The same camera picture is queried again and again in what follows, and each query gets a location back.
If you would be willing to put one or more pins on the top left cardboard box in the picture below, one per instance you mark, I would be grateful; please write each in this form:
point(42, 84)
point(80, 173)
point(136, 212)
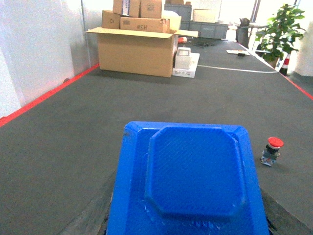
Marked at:
point(130, 8)

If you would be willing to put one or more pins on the green potted plant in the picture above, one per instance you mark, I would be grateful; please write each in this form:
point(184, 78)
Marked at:
point(280, 34)

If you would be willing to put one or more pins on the grey storage crates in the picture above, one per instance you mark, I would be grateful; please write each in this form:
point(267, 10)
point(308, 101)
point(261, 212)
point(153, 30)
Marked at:
point(204, 21)

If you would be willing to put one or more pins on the cardboard box marked H3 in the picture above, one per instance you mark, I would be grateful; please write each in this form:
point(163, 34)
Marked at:
point(145, 24)

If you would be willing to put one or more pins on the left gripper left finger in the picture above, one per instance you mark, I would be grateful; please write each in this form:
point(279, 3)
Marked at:
point(93, 219)

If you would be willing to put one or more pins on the red white traffic cone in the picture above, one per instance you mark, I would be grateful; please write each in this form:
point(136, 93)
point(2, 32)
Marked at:
point(284, 68)

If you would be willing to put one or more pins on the blue block part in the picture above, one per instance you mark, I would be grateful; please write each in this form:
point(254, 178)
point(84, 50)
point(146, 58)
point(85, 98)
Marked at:
point(186, 179)

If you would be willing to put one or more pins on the red push button switch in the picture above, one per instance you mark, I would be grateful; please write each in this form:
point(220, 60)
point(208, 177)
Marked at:
point(271, 151)

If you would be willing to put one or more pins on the white board with black item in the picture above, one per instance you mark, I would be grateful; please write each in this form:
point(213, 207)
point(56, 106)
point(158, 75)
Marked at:
point(241, 53)

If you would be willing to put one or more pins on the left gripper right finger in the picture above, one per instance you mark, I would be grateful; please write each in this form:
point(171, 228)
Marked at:
point(280, 221)

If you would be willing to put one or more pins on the top right cardboard box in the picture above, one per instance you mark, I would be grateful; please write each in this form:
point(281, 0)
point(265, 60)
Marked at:
point(151, 9)

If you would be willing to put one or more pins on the large cardboard box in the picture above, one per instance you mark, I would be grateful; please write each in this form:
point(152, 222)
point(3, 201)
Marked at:
point(138, 52)

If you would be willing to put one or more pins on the white small box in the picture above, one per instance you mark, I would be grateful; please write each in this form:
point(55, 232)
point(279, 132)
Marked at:
point(183, 58)

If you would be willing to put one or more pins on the small cardboard box left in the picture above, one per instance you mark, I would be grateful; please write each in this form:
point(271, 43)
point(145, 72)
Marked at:
point(110, 20)

